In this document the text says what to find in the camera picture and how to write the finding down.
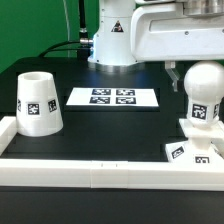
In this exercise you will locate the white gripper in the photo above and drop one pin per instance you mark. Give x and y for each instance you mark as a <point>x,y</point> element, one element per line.
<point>177,31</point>

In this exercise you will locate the white lamp bulb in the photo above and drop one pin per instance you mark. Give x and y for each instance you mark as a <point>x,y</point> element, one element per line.
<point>204,85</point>

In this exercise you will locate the white lamp base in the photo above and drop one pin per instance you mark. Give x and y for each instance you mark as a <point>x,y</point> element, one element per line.
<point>203,145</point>

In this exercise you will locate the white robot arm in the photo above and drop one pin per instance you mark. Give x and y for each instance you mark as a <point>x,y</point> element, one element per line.
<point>111,43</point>

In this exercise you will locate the white lamp shade cone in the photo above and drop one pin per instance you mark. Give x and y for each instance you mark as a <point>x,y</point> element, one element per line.
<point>38,111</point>

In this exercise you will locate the white marker sheet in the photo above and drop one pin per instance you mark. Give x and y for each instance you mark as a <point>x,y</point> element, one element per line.
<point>112,97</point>

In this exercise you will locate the white front fence bar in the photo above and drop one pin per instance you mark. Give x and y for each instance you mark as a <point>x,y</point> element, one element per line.
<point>110,174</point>

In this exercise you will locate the white fence bar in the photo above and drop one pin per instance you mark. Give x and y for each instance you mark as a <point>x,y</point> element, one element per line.
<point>110,174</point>
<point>8,129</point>

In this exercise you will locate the white left fence bar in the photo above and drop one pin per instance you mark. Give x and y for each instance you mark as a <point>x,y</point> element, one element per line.
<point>8,129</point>

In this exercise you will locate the black cable connector plug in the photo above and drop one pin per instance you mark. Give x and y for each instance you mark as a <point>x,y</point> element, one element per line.
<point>86,44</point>

